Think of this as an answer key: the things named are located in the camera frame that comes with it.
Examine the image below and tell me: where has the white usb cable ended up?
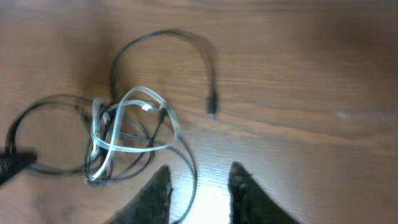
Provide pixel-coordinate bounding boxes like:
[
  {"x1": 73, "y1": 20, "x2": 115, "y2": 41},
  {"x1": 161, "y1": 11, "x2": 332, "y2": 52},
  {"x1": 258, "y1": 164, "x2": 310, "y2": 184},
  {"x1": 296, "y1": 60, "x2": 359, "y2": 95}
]
[{"x1": 86, "y1": 86, "x2": 180, "y2": 182}]

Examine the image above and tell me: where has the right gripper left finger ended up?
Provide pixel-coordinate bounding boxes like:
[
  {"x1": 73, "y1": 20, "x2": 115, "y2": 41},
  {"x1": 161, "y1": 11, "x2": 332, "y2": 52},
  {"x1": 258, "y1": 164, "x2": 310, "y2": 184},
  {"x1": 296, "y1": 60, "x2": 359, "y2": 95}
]
[{"x1": 105, "y1": 166, "x2": 172, "y2": 224}]

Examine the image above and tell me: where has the black usb cable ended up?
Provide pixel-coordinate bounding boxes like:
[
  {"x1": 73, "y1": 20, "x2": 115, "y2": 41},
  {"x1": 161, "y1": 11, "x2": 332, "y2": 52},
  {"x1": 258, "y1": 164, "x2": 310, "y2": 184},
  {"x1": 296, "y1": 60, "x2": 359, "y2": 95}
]
[{"x1": 6, "y1": 29, "x2": 220, "y2": 224}]

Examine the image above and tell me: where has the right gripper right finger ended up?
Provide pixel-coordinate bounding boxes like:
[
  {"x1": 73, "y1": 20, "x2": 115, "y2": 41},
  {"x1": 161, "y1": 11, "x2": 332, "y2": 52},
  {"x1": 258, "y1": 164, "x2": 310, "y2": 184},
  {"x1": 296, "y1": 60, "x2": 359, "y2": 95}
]
[{"x1": 228, "y1": 162, "x2": 299, "y2": 224}]

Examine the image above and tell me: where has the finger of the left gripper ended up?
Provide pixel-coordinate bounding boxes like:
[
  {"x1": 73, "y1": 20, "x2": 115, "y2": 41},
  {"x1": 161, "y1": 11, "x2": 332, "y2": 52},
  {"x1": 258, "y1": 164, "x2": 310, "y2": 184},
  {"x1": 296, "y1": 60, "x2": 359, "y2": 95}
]
[{"x1": 1, "y1": 146, "x2": 37, "y2": 185}]

